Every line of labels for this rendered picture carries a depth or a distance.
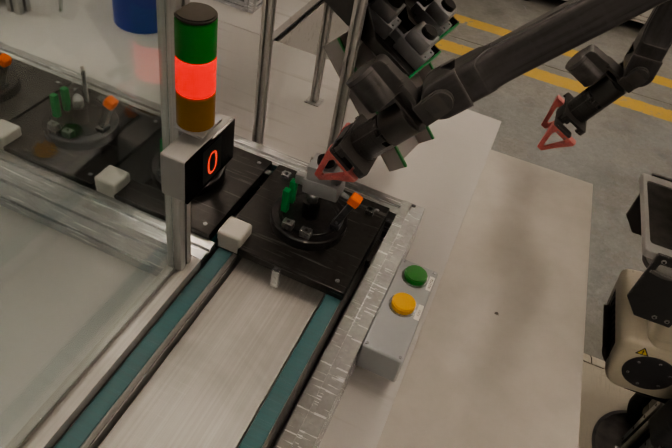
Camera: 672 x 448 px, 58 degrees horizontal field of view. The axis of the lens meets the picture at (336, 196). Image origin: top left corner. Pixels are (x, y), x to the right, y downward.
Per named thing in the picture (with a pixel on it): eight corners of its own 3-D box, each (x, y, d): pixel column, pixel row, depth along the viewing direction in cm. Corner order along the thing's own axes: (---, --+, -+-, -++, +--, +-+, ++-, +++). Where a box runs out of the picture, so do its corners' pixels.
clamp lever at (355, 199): (343, 221, 109) (364, 197, 104) (339, 228, 108) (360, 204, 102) (327, 209, 109) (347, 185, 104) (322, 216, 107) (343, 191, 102)
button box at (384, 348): (430, 293, 112) (439, 271, 108) (394, 383, 97) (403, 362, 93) (395, 278, 114) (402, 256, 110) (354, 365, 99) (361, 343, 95)
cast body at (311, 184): (345, 188, 107) (349, 156, 102) (335, 203, 103) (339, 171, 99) (301, 174, 108) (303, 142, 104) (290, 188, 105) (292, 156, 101)
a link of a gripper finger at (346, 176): (298, 169, 99) (337, 144, 93) (315, 145, 104) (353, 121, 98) (325, 199, 100) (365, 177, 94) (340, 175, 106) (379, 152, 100)
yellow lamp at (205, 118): (222, 118, 82) (223, 87, 79) (201, 137, 78) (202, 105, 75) (189, 105, 83) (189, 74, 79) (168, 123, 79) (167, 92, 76)
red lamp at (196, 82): (223, 86, 78) (224, 53, 75) (202, 104, 75) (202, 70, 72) (189, 74, 79) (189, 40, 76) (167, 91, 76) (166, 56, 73)
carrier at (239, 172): (271, 168, 124) (277, 118, 115) (208, 243, 106) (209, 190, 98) (169, 127, 128) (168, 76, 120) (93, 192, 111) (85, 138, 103)
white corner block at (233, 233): (251, 240, 109) (253, 224, 106) (239, 256, 105) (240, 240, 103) (228, 230, 109) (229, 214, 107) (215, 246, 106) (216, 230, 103)
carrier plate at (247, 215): (388, 215, 119) (390, 207, 117) (341, 301, 102) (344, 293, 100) (278, 171, 123) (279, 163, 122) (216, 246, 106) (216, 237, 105)
